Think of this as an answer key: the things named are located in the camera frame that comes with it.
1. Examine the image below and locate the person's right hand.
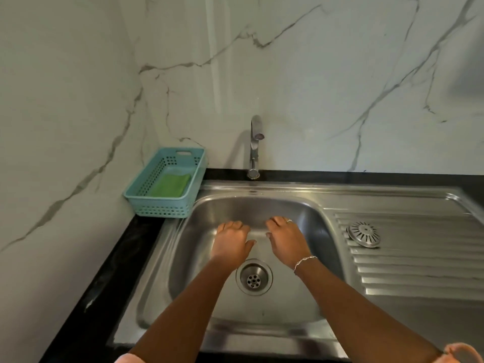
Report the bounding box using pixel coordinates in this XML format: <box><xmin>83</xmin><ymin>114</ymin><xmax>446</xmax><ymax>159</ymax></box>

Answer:
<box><xmin>265</xmin><ymin>216</ymin><xmax>312</xmax><ymax>270</ymax></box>

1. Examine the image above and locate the person's left hand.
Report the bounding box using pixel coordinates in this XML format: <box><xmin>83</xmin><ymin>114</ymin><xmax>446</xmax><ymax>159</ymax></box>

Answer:
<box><xmin>210</xmin><ymin>221</ymin><xmax>257</xmax><ymax>267</ymax></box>

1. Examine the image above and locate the person's right forearm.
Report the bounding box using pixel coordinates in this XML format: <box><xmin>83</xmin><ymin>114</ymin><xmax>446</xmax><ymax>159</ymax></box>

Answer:
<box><xmin>294</xmin><ymin>256</ymin><xmax>444</xmax><ymax>363</ymax></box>

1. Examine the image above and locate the person's left forearm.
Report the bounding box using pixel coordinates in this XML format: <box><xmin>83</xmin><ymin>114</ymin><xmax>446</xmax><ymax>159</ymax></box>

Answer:
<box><xmin>128</xmin><ymin>257</ymin><xmax>240</xmax><ymax>363</ymax></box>

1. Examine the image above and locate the sink drain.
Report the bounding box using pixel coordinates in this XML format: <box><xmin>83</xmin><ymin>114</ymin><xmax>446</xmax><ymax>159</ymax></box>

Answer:
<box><xmin>236</xmin><ymin>259</ymin><xmax>273</xmax><ymax>297</ymax></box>

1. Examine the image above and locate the stainless steel sink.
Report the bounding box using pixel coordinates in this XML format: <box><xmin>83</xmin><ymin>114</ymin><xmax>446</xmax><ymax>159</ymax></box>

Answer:
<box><xmin>107</xmin><ymin>180</ymin><xmax>484</xmax><ymax>360</ymax></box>

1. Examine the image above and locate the chrome faucet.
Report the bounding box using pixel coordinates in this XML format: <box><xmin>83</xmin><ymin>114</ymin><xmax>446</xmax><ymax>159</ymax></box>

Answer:
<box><xmin>247</xmin><ymin>115</ymin><xmax>265</xmax><ymax>180</ymax></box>

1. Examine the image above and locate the round metal sink strainer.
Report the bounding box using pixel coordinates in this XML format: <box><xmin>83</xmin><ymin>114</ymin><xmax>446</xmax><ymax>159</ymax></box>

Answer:
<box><xmin>347</xmin><ymin>222</ymin><xmax>382</xmax><ymax>248</ymax></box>

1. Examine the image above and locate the green scrub sponge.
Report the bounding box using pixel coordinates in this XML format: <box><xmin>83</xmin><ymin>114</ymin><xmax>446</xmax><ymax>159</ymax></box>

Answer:
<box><xmin>148</xmin><ymin>173</ymin><xmax>191</xmax><ymax>197</ymax></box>

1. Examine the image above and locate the teal plastic basket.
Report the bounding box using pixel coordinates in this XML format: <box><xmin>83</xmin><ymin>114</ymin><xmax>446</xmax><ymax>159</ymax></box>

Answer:
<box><xmin>123</xmin><ymin>147</ymin><xmax>207</xmax><ymax>218</ymax></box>

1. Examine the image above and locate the pink right sleeve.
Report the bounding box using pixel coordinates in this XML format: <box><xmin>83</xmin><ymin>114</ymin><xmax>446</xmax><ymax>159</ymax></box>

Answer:
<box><xmin>442</xmin><ymin>342</ymin><xmax>484</xmax><ymax>363</ymax></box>

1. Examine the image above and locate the silver chain bracelet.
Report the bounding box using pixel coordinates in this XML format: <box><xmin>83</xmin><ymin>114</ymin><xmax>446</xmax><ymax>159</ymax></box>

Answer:
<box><xmin>293</xmin><ymin>255</ymin><xmax>318</xmax><ymax>275</ymax></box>

